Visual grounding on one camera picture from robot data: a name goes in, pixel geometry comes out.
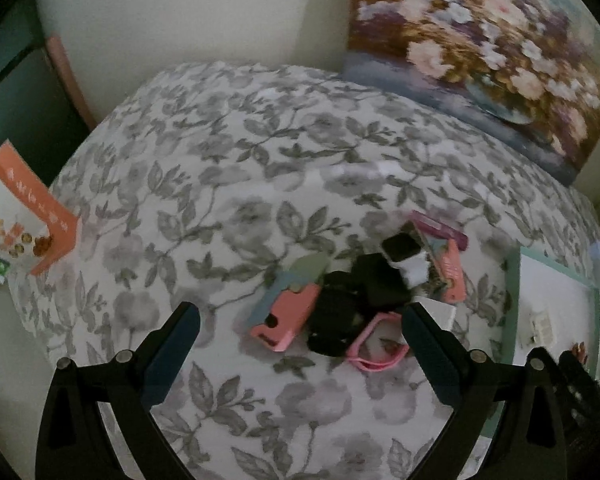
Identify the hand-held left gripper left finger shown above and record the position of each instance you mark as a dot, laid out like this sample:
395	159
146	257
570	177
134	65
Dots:
175	350

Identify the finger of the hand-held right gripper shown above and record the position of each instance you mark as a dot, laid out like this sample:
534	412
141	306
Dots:
582	390

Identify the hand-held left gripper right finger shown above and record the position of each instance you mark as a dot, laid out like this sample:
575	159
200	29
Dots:
432	355

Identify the pink plastic loop clip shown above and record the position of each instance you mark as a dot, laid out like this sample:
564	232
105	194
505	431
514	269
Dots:
375	362

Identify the black charger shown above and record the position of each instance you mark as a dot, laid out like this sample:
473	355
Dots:
380	280

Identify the teal box lid tray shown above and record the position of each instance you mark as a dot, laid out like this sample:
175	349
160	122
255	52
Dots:
555	290

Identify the black plastic clip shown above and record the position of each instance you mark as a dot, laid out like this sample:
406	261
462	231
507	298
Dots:
332	320

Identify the light blue plastic case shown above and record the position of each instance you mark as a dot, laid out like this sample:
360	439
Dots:
275	292

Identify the pink plastic case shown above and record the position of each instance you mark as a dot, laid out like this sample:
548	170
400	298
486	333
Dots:
290	316

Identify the pink and teal box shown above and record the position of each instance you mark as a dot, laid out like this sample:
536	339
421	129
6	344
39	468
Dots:
447	265

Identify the smartwatch with white band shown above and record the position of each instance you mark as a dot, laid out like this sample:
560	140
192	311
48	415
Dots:
402	247

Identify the purple tube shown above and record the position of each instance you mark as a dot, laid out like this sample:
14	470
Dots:
437	224

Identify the grey floral bedspread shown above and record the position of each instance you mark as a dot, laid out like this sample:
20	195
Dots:
205	185

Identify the orange and white box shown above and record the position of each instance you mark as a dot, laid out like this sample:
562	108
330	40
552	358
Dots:
35	200

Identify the dark green cabinet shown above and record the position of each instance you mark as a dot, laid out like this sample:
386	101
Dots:
15	85

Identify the floral painting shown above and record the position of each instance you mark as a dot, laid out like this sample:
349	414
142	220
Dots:
480	35

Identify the pink wooden frame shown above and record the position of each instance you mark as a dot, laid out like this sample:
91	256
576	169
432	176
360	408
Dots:
67	75

